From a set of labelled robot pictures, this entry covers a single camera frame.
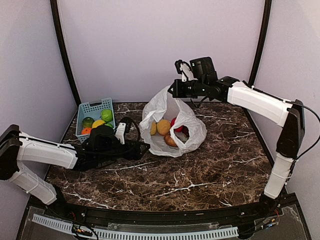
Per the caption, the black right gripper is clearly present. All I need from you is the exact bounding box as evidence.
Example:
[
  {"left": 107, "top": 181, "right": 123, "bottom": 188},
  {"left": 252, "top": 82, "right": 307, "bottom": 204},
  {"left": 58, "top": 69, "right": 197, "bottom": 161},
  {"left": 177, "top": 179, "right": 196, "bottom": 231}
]
[{"left": 168, "top": 78, "right": 207, "bottom": 97}]

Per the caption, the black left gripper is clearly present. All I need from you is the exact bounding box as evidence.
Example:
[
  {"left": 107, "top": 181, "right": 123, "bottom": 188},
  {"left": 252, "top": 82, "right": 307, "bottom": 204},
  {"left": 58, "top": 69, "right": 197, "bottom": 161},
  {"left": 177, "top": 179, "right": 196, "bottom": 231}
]
[{"left": 95, "top": 138, "right": 151, "bottom": 164}]

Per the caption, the white plastic bag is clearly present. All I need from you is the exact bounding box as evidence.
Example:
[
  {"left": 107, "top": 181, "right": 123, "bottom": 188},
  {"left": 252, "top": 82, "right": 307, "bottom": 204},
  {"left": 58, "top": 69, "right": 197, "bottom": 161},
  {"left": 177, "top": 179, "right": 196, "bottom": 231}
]
[{"left": 139, "top": 86, "right": 207, "bottom": 158}]

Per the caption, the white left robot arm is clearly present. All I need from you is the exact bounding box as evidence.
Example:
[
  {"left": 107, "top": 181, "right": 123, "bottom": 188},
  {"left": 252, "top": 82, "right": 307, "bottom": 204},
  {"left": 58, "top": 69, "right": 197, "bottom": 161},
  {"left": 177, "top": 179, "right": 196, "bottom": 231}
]
[{"left": 0, "top": 122, "right": 150, "bottom": 218}]

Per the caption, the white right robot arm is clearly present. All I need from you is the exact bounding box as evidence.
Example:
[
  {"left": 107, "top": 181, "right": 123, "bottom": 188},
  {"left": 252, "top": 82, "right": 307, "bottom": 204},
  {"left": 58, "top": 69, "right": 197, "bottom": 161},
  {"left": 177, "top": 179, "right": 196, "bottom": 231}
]
[{"left": 168, "top": 57, "right": 305, "bottom": 217}]

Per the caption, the brown potato in bag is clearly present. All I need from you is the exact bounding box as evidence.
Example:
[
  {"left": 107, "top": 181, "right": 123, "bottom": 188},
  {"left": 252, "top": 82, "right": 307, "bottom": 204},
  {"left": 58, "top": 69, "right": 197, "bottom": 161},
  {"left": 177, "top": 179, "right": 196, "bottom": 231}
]
[{"left": 163, "top": 133, "right": 178, "bottom": 148}]

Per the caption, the red apple in bag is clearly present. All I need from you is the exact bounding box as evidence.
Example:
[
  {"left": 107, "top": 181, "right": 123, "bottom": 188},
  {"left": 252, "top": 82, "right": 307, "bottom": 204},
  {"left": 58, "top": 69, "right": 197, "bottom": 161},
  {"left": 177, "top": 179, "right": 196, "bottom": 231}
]
[{"left": 170, "top": 117, "right": 185, "bottom": 133}]

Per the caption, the green fruit with dark patch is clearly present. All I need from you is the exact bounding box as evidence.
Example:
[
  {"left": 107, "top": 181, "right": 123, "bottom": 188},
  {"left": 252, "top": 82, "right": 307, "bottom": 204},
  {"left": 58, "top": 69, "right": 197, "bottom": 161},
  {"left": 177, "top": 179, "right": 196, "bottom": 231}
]
[{"left": 104, "top": 123, "right": 114, "bottom": 129}]

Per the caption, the green round fruit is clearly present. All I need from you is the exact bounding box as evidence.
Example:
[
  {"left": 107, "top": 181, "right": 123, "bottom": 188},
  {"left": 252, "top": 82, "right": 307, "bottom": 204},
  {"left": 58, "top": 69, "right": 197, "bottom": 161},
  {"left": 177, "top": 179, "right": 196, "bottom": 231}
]
[{"left": 100, "top": 109, "right": 114, "bottom": 123}]

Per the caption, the orange fruit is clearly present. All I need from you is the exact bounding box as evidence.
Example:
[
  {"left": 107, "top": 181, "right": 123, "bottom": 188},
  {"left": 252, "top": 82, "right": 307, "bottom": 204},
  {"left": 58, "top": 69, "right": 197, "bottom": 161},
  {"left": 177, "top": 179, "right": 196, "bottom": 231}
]
[{"left": 81, "top": 127, "right": 92, "bottom": 135}]

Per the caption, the yellow lemon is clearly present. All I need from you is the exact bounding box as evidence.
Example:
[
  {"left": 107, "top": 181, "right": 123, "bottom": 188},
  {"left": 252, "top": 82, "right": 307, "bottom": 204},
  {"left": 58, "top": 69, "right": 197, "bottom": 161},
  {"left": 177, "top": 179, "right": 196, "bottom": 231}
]
[{"left": 91, "top": 119, "right": 106, "bottom": 129}]

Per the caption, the light blue plastic basket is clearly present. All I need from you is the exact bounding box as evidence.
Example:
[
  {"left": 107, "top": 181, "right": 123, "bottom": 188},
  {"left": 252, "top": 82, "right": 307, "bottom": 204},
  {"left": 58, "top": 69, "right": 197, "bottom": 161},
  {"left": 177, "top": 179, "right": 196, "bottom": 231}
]
[{"left": 75, "top": 98, "right": 117, "bottom": 143}]

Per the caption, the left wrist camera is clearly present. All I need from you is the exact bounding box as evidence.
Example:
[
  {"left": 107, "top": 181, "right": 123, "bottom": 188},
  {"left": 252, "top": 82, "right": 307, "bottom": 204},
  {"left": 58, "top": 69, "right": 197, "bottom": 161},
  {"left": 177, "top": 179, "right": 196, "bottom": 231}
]
[{"left": 114, "top": 117, "right": 141, "bottom": 145}]

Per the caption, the black front rail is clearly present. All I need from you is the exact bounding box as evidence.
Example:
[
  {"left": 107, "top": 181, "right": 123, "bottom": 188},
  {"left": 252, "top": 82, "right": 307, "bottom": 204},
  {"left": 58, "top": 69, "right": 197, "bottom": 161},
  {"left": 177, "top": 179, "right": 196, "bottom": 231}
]
[{"left": 62, "top": 200, "right": 278, "bottom": 226}]

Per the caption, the black right corner post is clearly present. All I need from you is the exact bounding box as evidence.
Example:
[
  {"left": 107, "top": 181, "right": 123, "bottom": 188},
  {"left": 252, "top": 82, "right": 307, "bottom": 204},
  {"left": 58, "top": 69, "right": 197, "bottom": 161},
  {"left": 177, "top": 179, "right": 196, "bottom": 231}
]
[{"left": 242, "top": 0, "right": 274, "bottom": 166}]

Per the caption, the black corner post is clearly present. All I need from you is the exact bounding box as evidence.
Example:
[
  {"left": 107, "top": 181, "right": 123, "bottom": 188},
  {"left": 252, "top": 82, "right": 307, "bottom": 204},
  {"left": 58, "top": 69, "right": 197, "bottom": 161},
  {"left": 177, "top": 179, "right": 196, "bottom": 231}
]
[
  {"left": 242, "top": 0, "right": 274, "bottom": 166},
  {"left": 50, "top": 0, "right": 81, "bottom": 106}
]

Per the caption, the grey slotted cable duct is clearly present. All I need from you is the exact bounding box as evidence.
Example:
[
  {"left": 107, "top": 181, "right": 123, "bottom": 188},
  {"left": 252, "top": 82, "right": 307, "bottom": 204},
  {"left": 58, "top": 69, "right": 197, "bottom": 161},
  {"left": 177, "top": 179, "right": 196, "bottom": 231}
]
[{"left": 32, "top": 214, "right": 239, "bottom": 240}]

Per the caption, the black left corner post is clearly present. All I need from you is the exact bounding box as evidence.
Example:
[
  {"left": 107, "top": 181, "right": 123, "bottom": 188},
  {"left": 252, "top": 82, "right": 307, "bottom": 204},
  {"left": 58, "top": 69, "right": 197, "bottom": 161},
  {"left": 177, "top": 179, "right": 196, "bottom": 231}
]
[{"left": 50, "top": 0, "right": 81, "bottom": 106}]

